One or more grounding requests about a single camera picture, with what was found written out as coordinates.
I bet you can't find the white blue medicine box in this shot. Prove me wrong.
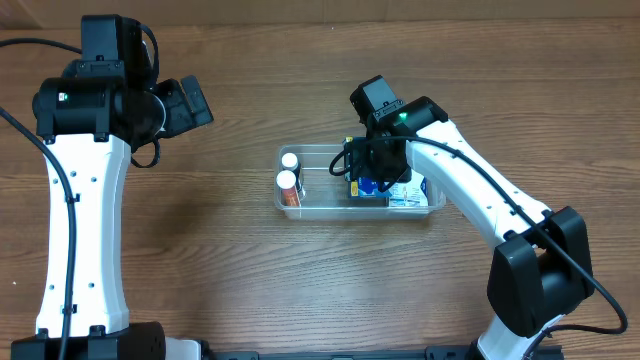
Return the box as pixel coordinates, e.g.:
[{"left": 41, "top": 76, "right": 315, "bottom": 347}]
[{"left": 388, "top": 170, "right": 429, "bottom": 207}]

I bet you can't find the black tube white cap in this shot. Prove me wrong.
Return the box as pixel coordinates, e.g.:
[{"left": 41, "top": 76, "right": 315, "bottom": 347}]
[{"left": 281, "top": 152, "right": 306, "bottom": 199}]

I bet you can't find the orange Redoxon tube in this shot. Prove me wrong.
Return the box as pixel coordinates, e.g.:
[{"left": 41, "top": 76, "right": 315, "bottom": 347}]
[{"left": 276, "top": 170, "right": 300, "bottom": 207}]

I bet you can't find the blue yellow VapoDrops box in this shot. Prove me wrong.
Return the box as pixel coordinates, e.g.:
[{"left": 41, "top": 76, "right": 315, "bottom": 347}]
[{"left": 349, "top": 177, "right": 391, "bottom": 199}]

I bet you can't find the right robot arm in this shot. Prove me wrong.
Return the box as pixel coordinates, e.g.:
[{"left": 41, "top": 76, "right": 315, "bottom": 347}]
[{"left": 345, "top": 75, "right": 594, "bottom": 359}]

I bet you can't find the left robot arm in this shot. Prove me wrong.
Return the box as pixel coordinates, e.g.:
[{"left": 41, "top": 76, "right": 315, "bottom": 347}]
[{"left": 10, "top": 15, "right": 213, "bottom": 360}]

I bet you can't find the clear plastic container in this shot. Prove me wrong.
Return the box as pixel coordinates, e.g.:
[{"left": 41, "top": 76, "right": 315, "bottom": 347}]
[{"left": 273, "top": 144, "right": 446, "bottom": 221}]

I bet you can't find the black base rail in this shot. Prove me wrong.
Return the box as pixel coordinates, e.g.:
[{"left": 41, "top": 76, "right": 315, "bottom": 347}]
[{"left": 199, "top": 343, "right": 561, "bottom": 360}]

